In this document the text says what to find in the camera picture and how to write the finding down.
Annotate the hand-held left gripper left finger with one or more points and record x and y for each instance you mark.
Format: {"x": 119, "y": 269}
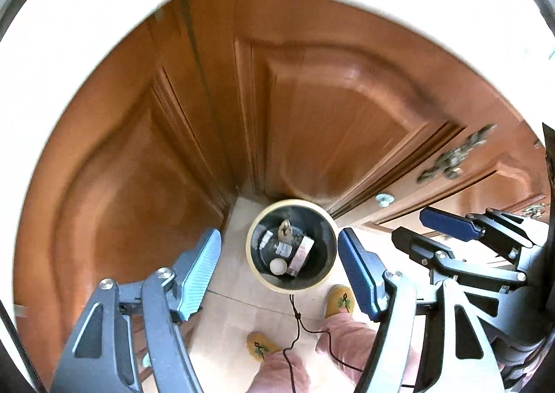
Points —
{"x": 201, "y": 271}

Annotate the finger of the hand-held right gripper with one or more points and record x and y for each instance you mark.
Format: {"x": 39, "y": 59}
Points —
{"x": 416, "y": 245}
{"x": 446, "y": 221}

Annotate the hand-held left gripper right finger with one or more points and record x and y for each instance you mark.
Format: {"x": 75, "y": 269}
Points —
{"x": 360, "y": 271}

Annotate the pink cardboard box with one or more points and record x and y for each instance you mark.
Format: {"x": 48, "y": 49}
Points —
{"x": 301, "y": 252}

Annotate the beige trash can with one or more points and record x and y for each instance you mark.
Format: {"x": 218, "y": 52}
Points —
{"x": 299, "y": 287}

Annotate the blue white tissue pack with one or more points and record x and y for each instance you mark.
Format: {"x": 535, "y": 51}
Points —
{"x": 284, "y": 249}

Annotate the yellow embroidered slipper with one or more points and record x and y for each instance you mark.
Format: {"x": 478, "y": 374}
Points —
{"x": 262, "y": 345}
{"x": 340, "y": 300}

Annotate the brown wooden cabinet door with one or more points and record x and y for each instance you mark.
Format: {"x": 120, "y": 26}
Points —
{"x": 338, "y": 115}
{"x": 130, "y": 185}
{"x": 485, "y": 185}

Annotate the pink pants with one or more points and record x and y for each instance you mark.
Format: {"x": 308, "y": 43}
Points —
{"x": 338, "y": 341}

